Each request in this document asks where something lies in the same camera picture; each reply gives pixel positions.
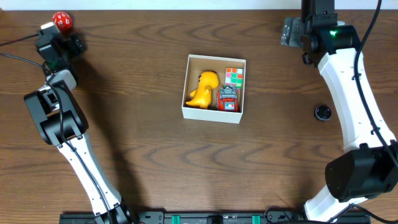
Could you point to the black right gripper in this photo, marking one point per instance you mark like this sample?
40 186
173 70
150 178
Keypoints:
319 17

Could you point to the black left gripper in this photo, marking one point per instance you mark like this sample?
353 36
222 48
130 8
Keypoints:
68 40

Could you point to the red ball with white letters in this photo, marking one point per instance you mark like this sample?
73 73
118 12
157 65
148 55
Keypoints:
62 20

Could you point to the multicolour puzzle cube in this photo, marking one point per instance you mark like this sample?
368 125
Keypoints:
234 77

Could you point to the red grey toy fire truck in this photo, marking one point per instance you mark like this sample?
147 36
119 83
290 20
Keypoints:
227 99

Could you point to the orange toy dinosaur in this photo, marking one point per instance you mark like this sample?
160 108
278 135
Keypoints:
202 95

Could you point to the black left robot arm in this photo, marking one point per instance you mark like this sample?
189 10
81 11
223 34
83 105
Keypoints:
61 123

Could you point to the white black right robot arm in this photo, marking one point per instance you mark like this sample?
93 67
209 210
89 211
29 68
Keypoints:
368 167

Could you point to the small black round cap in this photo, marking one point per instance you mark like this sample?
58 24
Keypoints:
322 113

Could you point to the open cardboard box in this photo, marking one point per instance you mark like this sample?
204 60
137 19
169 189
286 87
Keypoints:
200 63

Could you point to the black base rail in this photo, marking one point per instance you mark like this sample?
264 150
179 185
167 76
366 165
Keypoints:
270 216

